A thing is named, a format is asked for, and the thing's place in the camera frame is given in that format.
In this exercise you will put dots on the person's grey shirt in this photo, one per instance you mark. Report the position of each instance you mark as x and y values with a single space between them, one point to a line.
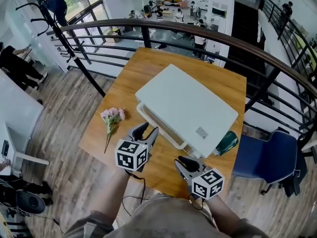
163 219

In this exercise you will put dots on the white toaster oven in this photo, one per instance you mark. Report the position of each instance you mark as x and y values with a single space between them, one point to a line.
188 100

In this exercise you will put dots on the black coat rack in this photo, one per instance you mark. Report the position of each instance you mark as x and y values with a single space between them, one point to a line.
62 38

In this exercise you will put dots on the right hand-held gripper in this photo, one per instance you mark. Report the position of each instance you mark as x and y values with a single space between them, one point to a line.
206 182

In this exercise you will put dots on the black balcony railing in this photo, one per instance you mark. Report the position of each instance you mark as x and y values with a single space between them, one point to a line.
289 28

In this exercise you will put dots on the white desk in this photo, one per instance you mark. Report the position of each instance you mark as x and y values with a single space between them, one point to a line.
17 113

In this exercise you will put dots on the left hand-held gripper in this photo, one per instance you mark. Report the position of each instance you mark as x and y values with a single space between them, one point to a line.
128 155

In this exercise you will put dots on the black device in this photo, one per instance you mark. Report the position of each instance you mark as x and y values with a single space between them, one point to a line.
5 147

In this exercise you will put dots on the person's right forearm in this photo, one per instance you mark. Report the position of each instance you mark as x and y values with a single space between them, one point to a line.
223 212

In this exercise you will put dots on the black railing with wooden handrail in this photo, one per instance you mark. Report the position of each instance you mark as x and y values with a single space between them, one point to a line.
188 28

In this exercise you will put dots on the black round fan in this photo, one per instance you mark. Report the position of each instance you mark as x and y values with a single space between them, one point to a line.
31 202

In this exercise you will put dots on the green packet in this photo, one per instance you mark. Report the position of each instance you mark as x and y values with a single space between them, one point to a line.
226 142

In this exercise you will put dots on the blue office chair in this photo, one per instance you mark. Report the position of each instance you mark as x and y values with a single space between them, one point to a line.
267 155

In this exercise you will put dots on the dark jacket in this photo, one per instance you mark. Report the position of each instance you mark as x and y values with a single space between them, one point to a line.
58 7

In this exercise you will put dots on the white toaster oven door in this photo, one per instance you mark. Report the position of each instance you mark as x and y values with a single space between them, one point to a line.
158 124

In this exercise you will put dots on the pink flower bouquet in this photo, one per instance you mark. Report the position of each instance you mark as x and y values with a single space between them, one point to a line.
112 118

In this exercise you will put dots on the person's left forearm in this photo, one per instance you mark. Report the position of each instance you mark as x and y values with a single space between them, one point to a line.
112 195

